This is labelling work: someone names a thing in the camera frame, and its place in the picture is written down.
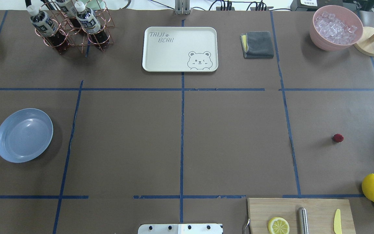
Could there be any rear tea bottle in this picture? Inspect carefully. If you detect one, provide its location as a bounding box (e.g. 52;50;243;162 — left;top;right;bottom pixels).
55;0;81;29

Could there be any red strawberry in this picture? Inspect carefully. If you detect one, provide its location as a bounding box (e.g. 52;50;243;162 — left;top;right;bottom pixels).
332;133;344;143

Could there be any right tea bottle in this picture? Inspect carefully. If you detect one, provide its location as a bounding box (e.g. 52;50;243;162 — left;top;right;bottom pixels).
74;1;109;51

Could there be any pink bowl of ice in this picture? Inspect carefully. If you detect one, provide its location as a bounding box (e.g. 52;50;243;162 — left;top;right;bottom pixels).
310;5;363;51

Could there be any grey folded cloth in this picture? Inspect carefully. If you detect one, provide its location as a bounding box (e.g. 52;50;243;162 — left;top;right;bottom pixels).
240;31;274;59

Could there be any cream bear tray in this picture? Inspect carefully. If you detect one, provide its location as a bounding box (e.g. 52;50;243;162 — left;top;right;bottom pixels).
142;27;218;72

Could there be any lemon half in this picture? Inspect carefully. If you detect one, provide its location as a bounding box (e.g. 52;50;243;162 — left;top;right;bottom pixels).
267;217;290;234

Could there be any blue plastic plate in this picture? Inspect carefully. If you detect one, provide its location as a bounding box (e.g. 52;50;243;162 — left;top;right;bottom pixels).
0;108;54;163

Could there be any wooden cutting board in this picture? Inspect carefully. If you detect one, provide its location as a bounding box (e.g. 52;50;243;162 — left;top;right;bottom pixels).
247;198;356;234

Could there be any front left tea bottle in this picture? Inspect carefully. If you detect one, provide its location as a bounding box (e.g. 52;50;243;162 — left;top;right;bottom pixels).
27;5;69;54

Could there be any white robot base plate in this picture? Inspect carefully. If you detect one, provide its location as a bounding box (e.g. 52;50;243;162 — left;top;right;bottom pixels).
138;223;224;234

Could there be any yellow plastic knife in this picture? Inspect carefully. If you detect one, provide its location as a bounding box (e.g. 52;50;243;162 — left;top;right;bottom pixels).
333;209;342;234

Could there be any tea bottle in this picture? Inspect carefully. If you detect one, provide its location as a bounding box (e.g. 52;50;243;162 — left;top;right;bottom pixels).
27;5;69;54
55;0;81;29
74;1;109;51

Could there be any aluminium frame post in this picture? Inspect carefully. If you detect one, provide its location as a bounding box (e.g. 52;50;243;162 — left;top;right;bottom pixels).
175;0;191;15

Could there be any metal knife handle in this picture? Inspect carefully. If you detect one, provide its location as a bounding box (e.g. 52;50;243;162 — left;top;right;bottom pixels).
297;207;309;234

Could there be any copper wire bottle rack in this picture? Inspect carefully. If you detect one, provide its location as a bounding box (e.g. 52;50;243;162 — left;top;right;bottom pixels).
35;0;115;54

